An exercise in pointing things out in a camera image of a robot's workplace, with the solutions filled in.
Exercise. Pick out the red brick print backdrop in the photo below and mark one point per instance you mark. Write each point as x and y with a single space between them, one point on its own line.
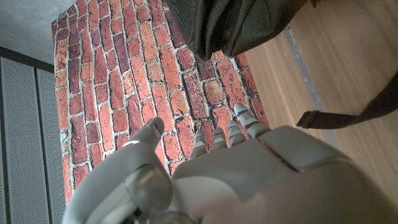
124 77

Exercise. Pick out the black backpack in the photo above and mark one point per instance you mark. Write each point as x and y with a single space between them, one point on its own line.
233 21

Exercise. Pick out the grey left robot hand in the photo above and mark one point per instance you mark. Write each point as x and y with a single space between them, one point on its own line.
248 180

